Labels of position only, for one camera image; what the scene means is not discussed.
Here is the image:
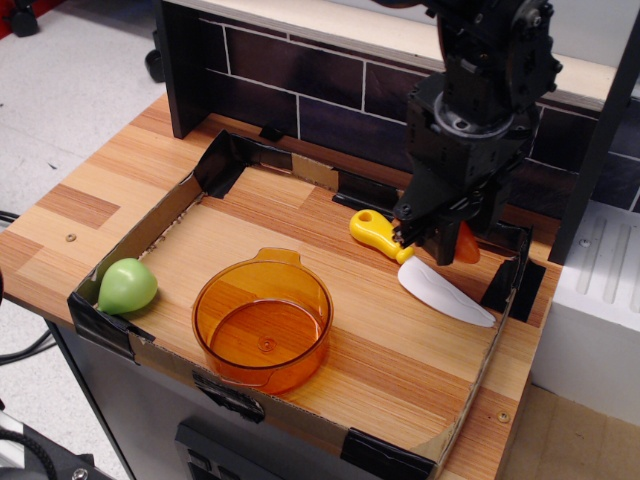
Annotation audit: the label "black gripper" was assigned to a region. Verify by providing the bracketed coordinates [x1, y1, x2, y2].
[393, 74, 540, 266]

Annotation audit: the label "orange plastic toy carrot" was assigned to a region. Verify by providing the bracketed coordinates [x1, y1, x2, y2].
[454, 221, 480, 264]

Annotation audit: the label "orange transparent plastic pot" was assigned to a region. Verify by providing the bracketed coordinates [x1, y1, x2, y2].
[192, 248, 334, 394]

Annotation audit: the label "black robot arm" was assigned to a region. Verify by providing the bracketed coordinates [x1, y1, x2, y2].
[393, 1, 562, 266]

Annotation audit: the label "cardboard fence with black tape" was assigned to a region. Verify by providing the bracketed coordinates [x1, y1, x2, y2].
[69, 127, 508, 479]

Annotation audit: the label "dark brick pattern backsplash panel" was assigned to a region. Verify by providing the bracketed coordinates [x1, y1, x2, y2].
[160, 2, 639, 218]

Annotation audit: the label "white ribbed sink block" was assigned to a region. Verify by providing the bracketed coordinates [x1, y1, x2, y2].
[532, 202, 639, 424]

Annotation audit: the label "green plastic toy pear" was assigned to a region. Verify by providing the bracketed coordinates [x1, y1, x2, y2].
[98, 258, 158, 315]

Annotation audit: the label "black caster wheel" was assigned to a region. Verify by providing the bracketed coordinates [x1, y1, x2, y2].
[144, 31, 165, 83]

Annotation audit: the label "yellow handled toy knife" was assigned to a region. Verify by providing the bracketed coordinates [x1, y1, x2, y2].
[349, 209, 495, 328]

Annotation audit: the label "black vertical post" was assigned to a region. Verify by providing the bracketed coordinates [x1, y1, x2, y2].
[548, 15, 639, 265]

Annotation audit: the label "black cables at left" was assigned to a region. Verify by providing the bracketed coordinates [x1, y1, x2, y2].
[0, 209, 59, 369]

